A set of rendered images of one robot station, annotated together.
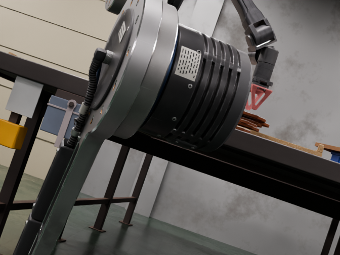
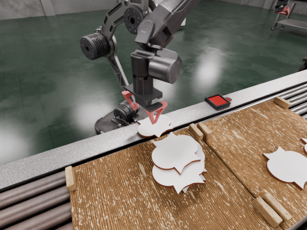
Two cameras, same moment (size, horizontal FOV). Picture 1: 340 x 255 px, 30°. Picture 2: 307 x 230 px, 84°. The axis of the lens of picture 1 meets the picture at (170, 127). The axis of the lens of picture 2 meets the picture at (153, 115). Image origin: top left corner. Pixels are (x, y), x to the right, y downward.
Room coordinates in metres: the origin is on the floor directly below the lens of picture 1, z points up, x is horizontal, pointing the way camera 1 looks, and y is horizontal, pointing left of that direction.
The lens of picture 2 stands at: (2.38, -0.46, 1.36)
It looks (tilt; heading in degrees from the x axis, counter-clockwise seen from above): 41 degrees down; 143
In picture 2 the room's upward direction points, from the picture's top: 1 degrees clockwise
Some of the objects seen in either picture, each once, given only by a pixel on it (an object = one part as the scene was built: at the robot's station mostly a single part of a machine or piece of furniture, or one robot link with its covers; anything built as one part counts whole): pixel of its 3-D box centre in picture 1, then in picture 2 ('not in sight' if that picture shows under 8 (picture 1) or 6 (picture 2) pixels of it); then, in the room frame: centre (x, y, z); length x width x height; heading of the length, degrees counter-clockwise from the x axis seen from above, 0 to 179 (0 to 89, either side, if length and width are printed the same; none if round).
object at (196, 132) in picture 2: not in sight; (195, 132); (2.15, -0.11, 0.95); 0.06 x 0.02 x 0.03; 169
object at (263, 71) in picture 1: (262, 74); (143, 84); (2.02, -0.22, 1.11); 0.10 x 0.07 x 0.07; 5
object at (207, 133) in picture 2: not in sight; (203, 129); (2.16, -0.08, 0.95); 0.06 x 0.02 x 0.03; 168
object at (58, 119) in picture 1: (67, 121); not in sight; (2.10, 0.33, 0.77); 0.14 x 0.11 x 0.18; 79
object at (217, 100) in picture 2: not in sight; (217, 101); (2.07, 0.13, 0.92); 0.06 x 0.06 x 0.01; 79
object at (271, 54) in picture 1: (267, 56); (144, 63); (2.02, -0.22, 1.17); 0.07 x 0.06 x 0.07; 18
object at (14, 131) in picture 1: (15, 112); not in sight; (2.13, 0.50, 0.74); 0.09 x 0.08 x 0.24; 79
